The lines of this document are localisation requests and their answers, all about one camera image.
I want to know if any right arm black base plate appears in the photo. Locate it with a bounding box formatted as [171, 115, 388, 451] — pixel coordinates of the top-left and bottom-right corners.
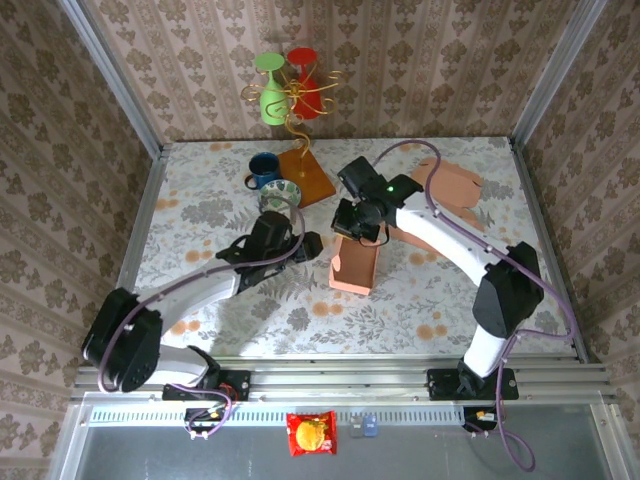
[426, 367, 520, 402]

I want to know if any black connector block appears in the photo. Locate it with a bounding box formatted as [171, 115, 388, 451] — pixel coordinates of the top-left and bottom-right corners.
[183, 406, 227, 442]
[461, 405, 501, 437]

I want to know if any gold wire rack wooden base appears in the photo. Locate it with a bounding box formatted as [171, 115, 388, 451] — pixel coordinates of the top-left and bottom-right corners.
[241, 64, 345, 210]

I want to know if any red snack packet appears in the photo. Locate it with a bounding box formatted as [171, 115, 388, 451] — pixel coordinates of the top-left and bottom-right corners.
[285, 410, 338, 458]

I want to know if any dark blue mug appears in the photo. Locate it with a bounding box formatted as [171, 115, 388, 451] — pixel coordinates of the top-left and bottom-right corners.
[243, 151, 282, 192]

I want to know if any red wine glass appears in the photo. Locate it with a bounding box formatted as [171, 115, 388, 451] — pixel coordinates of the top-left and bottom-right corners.
[286, 47, 323, 122]

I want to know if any aluminium frame post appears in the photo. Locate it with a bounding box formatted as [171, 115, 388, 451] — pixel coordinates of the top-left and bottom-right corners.
[55, 0, 167, 160]
[509, 0, 600, 147]

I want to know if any aluminium table side rail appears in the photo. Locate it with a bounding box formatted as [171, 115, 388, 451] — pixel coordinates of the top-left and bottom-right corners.
[508, 135, 595, 365]
[93, 143, 174, 365]

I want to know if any thin black camera cable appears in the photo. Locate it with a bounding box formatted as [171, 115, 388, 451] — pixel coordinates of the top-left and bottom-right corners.
[358, 223, 392, 250]

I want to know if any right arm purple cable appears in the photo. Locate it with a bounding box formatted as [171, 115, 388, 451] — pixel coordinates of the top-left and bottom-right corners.
[372, 139, 582, 474]

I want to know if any green leaf pattern bowl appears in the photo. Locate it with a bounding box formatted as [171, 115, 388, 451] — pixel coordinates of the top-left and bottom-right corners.
[257, 179, 303, 214]

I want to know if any green wine glass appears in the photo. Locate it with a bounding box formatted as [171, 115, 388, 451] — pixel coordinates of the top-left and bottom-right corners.
[253, 52, 293, 127]

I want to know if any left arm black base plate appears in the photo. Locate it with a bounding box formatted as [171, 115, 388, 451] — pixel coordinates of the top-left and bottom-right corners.
[161, 368, 252, 403]

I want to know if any perforated metal cable duct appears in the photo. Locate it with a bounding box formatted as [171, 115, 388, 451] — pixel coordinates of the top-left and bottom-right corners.
[85, 403, 469, 427]

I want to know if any aluminium front rail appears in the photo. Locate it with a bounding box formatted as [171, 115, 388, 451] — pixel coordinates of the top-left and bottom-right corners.
[69, 355, 619, 404]

